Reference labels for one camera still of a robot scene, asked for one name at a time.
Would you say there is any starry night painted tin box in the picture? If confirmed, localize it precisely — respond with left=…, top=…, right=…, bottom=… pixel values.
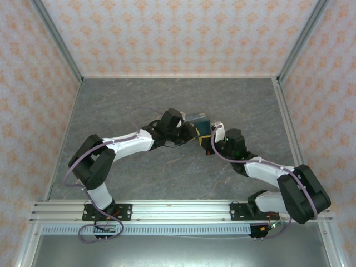
left=185, top=112, right=211, bottom=137

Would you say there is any grey metal sheet panel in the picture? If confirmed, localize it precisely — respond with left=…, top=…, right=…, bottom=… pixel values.
left=29, top=235, right=330, bottom=267

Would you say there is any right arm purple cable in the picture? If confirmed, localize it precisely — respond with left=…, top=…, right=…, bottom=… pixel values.
left=210, top=125, right=319, bottom=240

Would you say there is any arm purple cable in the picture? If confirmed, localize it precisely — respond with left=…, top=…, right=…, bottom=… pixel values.
left=64, top=107, right=167, bottom=244
left=210, top=125, right=319, bottom=240

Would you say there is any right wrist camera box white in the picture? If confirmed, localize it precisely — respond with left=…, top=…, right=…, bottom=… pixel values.
left=210, top=121, right=225, bottom=143

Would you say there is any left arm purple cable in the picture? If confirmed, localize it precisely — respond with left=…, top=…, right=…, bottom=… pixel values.
left=64, top=107, right=167, bottom=244

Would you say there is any aluminium side rail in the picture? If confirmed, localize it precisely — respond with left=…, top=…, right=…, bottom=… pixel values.
left=272, top=77, right=318, bottom=201

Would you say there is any long aluminium mounting rail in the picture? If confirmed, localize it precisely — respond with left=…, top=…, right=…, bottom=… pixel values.
left=29, top=199, right=334, bottom=224

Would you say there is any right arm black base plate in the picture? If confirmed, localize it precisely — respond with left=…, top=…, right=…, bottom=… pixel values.
left=230, top=202, right=280, bottom=222

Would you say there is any grey slotted cable duct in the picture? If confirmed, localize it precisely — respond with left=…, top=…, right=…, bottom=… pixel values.
left=41, top=224, right=253, bottom=236

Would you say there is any black cable clamp bracket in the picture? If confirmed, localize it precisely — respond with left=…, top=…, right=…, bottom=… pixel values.
left=93, top=233, right=117, bottom=242
left=248, top=232, right=268, bottom=242

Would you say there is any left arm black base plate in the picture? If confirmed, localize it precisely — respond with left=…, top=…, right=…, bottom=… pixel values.
left=82, top=203, right=133, bottom=222

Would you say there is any aluminium frame post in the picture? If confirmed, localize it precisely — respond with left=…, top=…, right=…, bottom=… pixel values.
left=29, top=0, right=84, bottom=85
left=277, top=0, right=332, bottom=85

